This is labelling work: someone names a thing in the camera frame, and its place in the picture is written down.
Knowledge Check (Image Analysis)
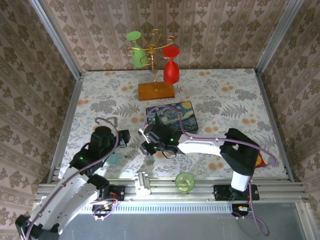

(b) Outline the starry night painting pad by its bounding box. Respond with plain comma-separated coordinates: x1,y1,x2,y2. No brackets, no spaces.
145,100,200,134

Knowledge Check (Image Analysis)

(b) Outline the teal small object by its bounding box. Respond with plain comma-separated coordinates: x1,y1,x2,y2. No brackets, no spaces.
108,152,124,166

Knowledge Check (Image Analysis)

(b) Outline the green transparent plastic cup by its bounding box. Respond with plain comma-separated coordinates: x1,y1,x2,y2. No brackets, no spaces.
174,172,196,194

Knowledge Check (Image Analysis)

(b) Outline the left black connector box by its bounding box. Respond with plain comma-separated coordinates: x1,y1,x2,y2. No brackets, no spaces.
91,203,114,218

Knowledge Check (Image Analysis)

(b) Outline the black connector box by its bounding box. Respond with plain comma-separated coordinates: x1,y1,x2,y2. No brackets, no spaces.
91,203,114,218
231,203,253,218

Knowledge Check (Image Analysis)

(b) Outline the red wine glass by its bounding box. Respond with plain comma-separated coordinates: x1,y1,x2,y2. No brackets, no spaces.
162,46,181,84

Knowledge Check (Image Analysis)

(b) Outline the grey metal sheet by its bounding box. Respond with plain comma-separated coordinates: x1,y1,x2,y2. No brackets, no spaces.
56,201,315,240

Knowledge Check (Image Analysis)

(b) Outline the green wine glass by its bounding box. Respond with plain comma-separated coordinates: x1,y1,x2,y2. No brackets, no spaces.
125,30,149,68

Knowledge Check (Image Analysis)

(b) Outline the red yellow snack bag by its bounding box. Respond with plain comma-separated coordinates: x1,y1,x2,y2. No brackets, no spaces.
254,149,267,168

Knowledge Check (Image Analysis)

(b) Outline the right black connector box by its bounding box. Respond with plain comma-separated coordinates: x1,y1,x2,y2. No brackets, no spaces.
231,203,253,218

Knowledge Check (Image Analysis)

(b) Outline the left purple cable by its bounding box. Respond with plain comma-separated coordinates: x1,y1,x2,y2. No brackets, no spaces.
24,116,120,238

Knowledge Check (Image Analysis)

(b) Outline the purple cable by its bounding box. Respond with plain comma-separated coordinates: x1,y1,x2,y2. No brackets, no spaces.
24,116,120,238
138,104,278,237

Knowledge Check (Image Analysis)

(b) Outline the thin black cable loop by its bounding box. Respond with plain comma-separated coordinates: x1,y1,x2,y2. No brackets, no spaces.
161,149,179,160

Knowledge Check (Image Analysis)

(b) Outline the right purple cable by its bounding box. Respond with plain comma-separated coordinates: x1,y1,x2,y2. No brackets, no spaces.
138,104,278,237

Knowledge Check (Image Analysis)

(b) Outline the white plastic bracket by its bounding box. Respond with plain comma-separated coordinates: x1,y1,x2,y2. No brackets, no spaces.
134,172,152,197

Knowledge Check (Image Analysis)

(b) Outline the aluminium side rail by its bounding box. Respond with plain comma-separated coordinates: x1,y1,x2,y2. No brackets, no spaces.
46,71,87,182
253,68,296,182

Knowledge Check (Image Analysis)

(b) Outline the aluminium front rail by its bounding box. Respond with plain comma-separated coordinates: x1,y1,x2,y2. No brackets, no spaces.
34,176,310,204

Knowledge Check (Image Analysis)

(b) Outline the gold wire glass rack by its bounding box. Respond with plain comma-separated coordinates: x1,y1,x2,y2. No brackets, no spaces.
124,28,177,102

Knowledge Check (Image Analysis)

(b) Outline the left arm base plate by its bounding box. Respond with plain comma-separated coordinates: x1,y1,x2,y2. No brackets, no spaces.
107,184,126,201

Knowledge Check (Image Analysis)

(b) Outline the white slotted cable duct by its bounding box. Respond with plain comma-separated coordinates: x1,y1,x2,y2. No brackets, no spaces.
81,201,235,214

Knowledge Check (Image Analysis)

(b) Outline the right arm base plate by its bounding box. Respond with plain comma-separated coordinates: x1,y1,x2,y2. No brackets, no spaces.
213,184,260,201

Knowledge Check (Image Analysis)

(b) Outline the aluminium corner post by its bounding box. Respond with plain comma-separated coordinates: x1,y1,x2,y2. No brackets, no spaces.
254,0,305,73
28,0,83,80

